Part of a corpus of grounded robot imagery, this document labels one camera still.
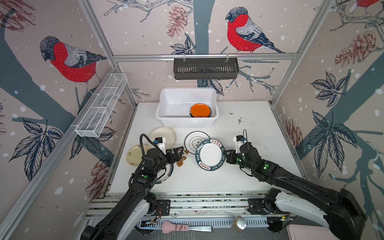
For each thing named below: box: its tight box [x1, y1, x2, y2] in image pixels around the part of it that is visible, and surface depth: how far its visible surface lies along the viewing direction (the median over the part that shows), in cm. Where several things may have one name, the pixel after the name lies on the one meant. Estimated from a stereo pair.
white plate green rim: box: [154, 163, 175, 185], surface depth 83 cm
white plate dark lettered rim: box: [195, 138, 226, 172], surface depth 85 cm
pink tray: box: [286, 224, 340, 240], surface depth 66 cm
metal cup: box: [233, 215, 248, 233], surface depth 61 cm
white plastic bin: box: [155, 87, 219, 128], surface depth 115 cm
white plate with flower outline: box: [184, 131, 211, 155], surface depth 102 cm
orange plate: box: [189, 103, 212, 118], surface depth 113 cm
